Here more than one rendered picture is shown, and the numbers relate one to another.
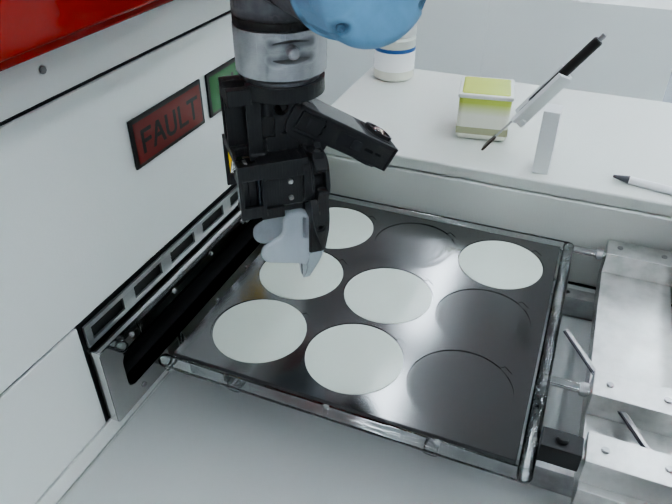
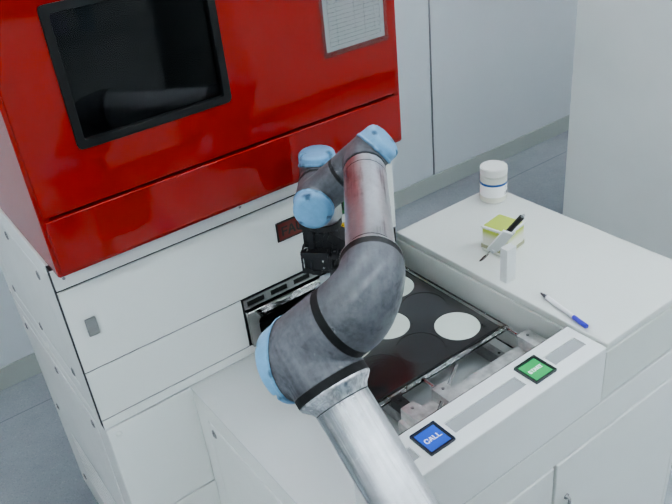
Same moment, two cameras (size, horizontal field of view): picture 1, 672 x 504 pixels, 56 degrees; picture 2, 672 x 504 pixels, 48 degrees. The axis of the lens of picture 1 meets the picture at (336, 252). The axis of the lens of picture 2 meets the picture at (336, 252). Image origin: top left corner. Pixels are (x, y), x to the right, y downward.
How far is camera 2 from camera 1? 109 cm
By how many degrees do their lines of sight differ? 29
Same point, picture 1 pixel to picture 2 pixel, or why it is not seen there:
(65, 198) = (242, 250)
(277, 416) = not seen: hidden behind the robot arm
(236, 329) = not seen: hidden behind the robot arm
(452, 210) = (463, 292)
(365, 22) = (306, 222)
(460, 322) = (408, 346)
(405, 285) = (399, 323)
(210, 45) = not seen: hidden behind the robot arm
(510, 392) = (400, 378)
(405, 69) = (495, 196)
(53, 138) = (240, 229)
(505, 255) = (464, 322)
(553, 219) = (506, 310)
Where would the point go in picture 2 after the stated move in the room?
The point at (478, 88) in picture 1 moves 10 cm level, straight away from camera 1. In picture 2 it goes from (495, 224) to (519, 207)
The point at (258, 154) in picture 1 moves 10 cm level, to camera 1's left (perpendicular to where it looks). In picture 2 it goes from (312, 248) to (273, 239)
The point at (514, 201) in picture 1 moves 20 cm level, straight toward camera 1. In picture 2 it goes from (488, 294) to (426, 336)
